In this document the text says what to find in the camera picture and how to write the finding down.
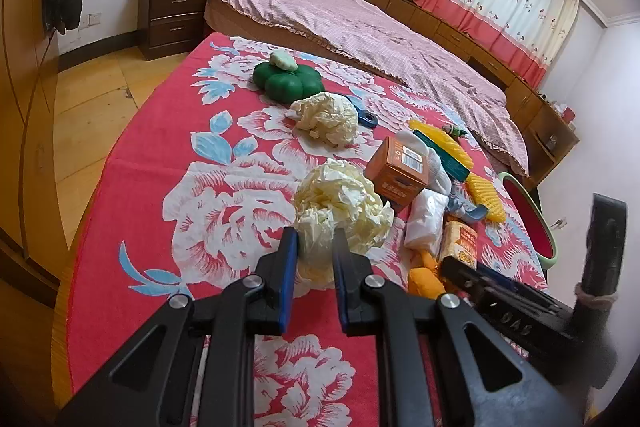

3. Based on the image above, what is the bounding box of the pink checked quilt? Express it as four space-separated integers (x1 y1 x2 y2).
222 0 529 176

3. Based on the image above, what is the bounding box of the blue fidget spinner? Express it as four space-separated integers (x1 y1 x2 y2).
345 94 378 130

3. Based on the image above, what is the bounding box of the long wooden low cabinet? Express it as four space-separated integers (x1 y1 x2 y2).
366 0 542 130

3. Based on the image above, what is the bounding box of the green pumpkin toy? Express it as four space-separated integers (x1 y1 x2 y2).
252 50 324 105

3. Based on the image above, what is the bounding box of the wooden corner shelf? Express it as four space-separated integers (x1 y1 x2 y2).
522 103 579 191

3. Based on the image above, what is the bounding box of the cream paper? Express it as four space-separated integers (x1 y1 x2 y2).
285 92 359 147

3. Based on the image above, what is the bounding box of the white knit glove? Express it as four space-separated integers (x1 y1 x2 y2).
395 130 451 196

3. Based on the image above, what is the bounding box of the orange snack packet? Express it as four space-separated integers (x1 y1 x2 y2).
438 220 477 269

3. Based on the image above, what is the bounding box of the wooden wardrobe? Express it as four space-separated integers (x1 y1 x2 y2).
1 0 68 307

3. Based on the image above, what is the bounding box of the cream paper ball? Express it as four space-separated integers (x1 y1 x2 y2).
293 158 394 286

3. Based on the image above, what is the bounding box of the red bin green rim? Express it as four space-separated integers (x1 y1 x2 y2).
498 172 558 272

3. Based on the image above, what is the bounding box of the brown bed mattress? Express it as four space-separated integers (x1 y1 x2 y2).
204 0 407 87

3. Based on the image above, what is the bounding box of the yellow foam net sleeve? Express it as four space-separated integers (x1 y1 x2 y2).
408 119 474 170

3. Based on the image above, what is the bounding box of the red floral table cloth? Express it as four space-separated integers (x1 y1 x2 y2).
67 34 547 426

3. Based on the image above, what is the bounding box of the teal green book box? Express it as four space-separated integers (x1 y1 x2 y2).
412 129 471 183

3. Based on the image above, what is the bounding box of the small green toy figure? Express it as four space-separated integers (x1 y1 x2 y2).
442 124 468 140

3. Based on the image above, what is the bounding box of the white plastic bag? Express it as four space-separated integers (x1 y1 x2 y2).
404 188 449 256

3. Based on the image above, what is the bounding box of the dark wooden nightstand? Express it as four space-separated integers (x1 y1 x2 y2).
137 0 207 61

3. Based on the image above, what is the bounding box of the orange yellow soft item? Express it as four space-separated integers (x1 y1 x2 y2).
408 249 446 300

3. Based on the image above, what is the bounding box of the orange cardboard box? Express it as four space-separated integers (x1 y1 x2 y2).
364 136 428 211

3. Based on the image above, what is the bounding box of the blue crumpled wrapper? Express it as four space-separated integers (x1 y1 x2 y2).
446 195 489 225

